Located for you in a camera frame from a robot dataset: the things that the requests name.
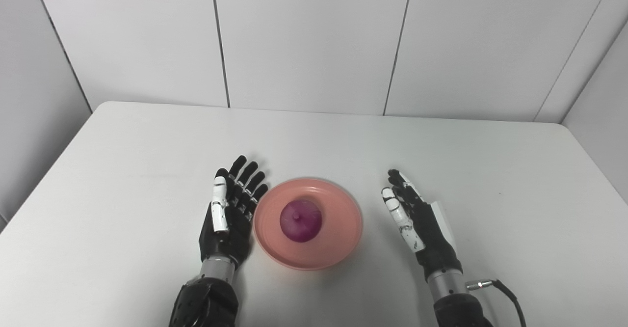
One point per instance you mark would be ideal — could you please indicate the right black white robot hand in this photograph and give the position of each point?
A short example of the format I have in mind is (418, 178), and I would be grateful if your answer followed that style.
(431, 233)

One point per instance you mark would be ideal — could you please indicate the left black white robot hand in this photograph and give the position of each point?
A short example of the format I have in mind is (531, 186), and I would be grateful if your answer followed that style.
(230, 233)

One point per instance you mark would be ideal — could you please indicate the purple red onion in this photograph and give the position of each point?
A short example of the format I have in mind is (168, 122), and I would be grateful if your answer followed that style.
(300, 220)

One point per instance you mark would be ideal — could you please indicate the pink round plate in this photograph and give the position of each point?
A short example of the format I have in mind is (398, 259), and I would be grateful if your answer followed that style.
(338, 238)

